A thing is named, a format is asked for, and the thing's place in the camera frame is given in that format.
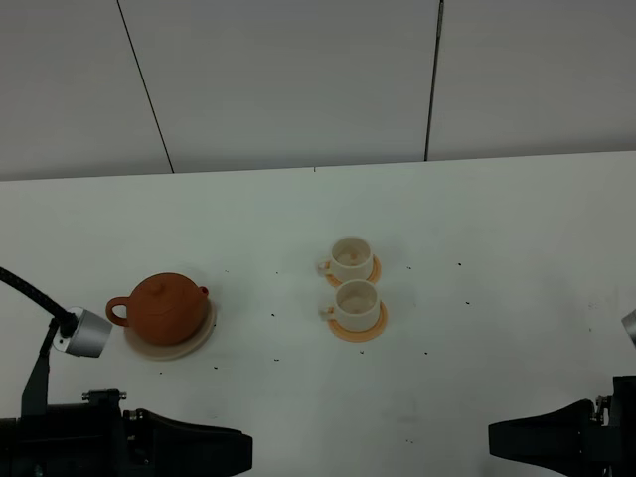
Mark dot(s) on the beige round teapot coaster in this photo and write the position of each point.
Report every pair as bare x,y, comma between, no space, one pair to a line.
174,352

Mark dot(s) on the far white teacup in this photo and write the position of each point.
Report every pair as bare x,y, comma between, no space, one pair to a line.
350,258

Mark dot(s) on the white teacup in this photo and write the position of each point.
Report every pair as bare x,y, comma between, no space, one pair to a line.
356,305
350,258

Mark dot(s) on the near orange cup coaster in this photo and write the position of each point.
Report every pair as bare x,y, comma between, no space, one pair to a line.
361,336

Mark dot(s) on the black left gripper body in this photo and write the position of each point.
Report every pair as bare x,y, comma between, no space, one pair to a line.
84,439

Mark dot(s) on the brown clay teapot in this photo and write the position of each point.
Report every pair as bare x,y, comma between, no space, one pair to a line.
164,309

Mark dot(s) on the near white teacup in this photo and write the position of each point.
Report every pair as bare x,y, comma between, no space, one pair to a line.
356,305

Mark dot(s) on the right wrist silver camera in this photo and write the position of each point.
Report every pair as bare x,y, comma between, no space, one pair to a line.
629,325

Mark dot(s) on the far orange cup coaster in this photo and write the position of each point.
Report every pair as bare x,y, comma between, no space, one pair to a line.
374,277

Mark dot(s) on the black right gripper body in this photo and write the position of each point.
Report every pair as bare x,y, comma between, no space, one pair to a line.
616,413

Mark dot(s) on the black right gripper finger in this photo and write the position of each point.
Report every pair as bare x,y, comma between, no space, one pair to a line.
555,441

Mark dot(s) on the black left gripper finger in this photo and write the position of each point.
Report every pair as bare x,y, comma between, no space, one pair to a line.
160,446

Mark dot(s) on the orange cup coaster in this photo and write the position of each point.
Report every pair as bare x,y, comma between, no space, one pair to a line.
361,336
374,277

